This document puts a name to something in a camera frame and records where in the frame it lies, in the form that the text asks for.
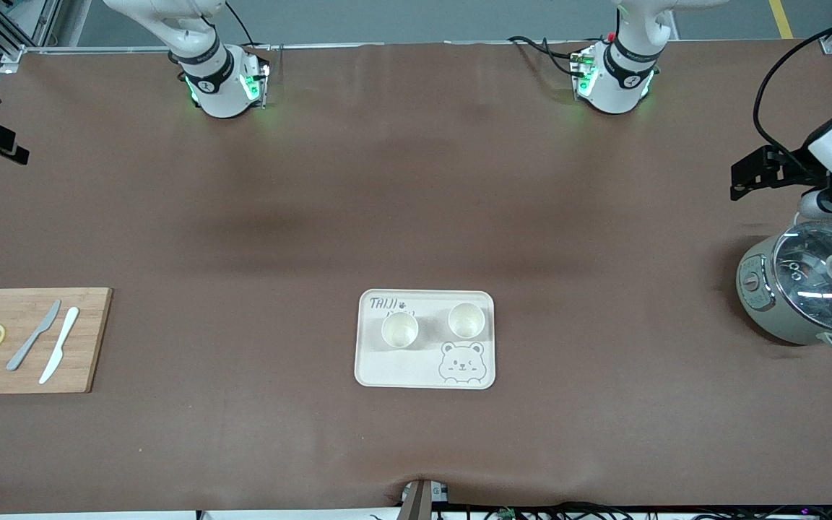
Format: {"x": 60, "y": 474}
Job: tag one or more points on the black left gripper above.
{"x": 796, "y": 171}

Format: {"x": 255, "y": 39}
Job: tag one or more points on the bamboo cutting board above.
{"x": 91, "y": 361}

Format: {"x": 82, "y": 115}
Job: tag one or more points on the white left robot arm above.
{"x": 622, "y": 87}

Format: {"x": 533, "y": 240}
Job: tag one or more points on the brown camera post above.
{"x": 419, "y": 502}

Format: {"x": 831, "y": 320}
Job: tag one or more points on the grey plastic knife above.
{"x": 35, "y": 336}

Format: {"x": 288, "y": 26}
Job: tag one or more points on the brown table cover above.
{"x": 416, "y": 180}

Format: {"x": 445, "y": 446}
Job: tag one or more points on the grey-green electric cooking pot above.
{"x": 770, "y": 310}

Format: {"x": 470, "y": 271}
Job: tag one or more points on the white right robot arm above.
{"x": 217, "y": 83}

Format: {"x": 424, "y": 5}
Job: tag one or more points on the white plastic knife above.
{"x": 59, "y": 345}

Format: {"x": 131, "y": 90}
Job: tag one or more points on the glass pot lid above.
{"x": 806, "y": 289}

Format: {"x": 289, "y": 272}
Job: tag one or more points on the aluminium frame rail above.
{"x": 11, "y": 54}

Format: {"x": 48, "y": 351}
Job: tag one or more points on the cream bear print tray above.
{"x": 401, "y": 372}

